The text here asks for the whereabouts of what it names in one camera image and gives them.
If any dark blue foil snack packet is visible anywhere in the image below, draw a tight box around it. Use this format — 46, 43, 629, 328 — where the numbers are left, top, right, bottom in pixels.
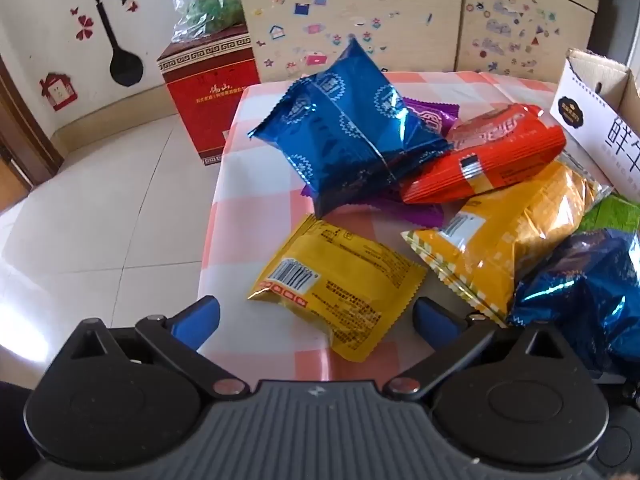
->
248, 37, 453, 217
507, 230, 640, 378

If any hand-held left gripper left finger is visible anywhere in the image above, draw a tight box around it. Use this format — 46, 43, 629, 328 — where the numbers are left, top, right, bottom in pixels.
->
70, 297, 249, 402

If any black vase wall sticker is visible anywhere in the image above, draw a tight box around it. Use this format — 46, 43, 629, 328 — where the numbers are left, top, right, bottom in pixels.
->
60, 0, 146, 86

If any green snack packet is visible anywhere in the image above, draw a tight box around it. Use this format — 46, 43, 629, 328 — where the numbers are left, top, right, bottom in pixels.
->
582, 195, 640, 236

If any white cardboard box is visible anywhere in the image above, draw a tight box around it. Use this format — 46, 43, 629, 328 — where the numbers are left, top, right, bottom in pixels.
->
549, 48, 640, 196

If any white refrigerator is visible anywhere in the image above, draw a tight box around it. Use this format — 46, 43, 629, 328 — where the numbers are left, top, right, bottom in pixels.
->
597, 0, 640, 76

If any purple snack packet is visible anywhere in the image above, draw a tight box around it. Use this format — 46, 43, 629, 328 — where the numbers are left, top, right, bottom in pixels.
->
301, 96, 461, 229

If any small yellow snack packet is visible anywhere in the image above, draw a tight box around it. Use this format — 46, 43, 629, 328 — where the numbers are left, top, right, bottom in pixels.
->
246, 214, 428, 363

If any red gift box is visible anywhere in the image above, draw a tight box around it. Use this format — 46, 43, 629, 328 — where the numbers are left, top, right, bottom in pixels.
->
156, 22, 261, 167

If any red-orange snack packet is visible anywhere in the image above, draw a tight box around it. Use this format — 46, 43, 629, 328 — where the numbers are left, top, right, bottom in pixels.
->
400, 102, 568, 206

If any clear plastic bag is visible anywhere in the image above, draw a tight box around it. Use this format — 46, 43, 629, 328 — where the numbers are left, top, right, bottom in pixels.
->
165, 0, 248, 43

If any large orange-yellow snack packet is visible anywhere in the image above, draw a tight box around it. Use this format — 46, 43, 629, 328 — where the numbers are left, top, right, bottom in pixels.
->
401, 152, 613, 328

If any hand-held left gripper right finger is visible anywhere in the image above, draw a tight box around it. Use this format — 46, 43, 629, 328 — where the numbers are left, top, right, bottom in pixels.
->
382, 297, 571, 401

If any red house wall sticker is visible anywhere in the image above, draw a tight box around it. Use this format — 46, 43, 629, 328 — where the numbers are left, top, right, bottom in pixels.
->
40, 72, 78, 111

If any brown wooden door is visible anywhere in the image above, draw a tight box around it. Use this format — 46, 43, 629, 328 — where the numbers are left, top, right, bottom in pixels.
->
0, 55, 58, 206

